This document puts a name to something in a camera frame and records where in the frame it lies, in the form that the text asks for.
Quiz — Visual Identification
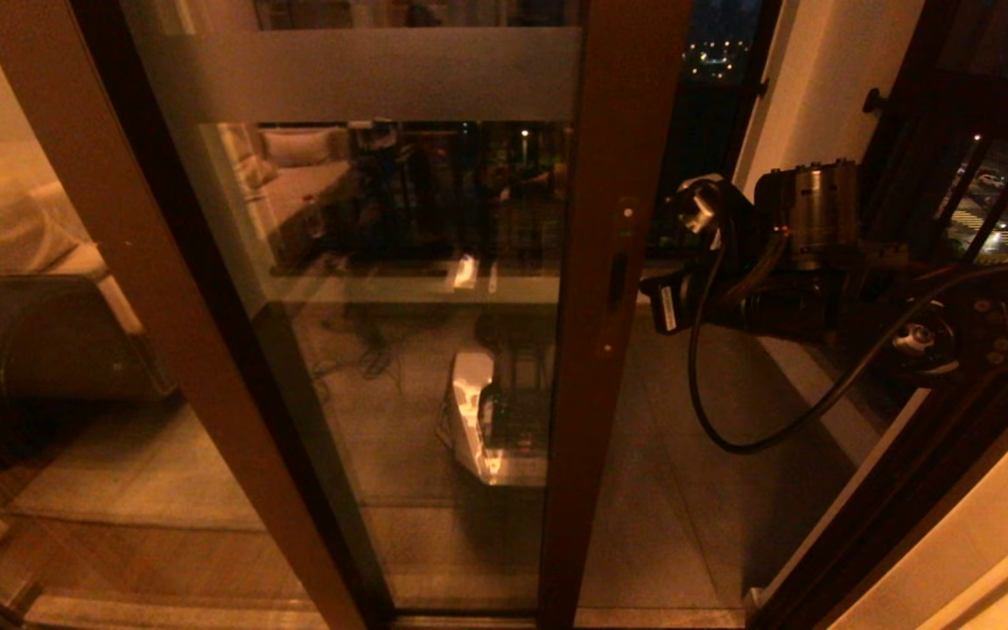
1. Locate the brown-framed fixed glass panel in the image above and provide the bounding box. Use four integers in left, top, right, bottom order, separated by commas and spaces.
0, 0, 393, 630

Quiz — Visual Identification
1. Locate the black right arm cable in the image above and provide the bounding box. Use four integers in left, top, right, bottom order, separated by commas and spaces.
677, 175, 1008, 456

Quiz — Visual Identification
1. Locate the brown-framed sliding glass door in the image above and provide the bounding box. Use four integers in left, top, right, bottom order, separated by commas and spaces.
75, 0, 693, 630

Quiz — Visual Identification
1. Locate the dark brown door jamb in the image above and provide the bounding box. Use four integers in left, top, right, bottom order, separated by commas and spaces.
745, 367, 1008, 630

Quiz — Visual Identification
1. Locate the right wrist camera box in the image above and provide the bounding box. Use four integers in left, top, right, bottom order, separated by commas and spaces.
640, 269, 691, 337

